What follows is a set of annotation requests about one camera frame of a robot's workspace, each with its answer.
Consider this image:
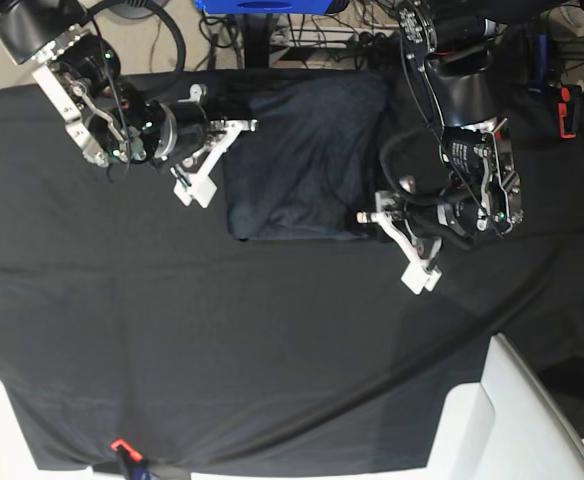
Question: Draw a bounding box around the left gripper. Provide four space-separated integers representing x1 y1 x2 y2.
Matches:
356 190 482 255

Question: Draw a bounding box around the dark grey T-shirt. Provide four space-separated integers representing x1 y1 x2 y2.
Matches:
222 74 389 241

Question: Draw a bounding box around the black table leg post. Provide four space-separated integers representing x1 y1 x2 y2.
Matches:
239 14 279 69

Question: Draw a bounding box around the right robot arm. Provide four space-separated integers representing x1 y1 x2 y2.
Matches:
0 1 258 187

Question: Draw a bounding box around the round grey floor base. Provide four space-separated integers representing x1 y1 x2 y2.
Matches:
90 0 171 20

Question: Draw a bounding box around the blue plastic box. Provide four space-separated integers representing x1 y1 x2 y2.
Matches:
194 0 350 15

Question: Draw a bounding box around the white power strip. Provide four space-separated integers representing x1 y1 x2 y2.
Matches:
269 25 397 49

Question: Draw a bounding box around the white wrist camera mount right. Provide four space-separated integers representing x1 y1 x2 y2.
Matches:
170 120 244 208

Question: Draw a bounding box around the red black clamp right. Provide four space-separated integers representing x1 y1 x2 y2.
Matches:
557 85 583 139

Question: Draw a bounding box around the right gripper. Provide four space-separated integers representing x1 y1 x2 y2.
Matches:
141 84 259 170

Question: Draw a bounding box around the black table cloth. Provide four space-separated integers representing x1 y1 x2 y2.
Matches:
0 73 584 476

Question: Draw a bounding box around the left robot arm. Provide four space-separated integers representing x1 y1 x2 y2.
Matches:
359 1 558 263

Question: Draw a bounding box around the red blue clamp bottom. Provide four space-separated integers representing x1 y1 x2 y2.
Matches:
110 438 154 480

